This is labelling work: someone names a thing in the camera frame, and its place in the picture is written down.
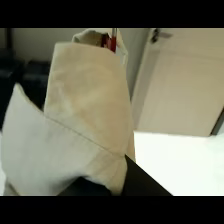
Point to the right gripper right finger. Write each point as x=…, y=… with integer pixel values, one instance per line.
x=141, y=183

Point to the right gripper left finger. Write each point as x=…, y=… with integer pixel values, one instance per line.
x=87, y=188

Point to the beige long-sleeved shirt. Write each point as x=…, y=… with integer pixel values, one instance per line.
x=76, y=110

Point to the white door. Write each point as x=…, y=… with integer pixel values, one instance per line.
x=180, y=83

